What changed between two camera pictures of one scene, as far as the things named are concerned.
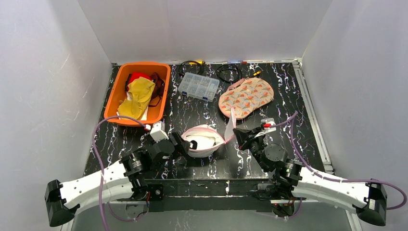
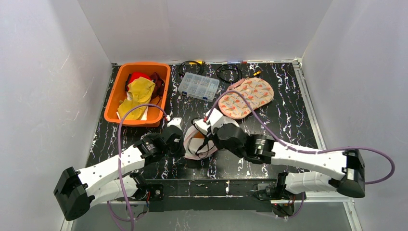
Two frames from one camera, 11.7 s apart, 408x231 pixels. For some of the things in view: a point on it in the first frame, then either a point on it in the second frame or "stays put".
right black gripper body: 243,138 -> 210,140
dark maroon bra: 159,88 stays put
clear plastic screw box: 200,87 stays put
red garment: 133,76 stays put
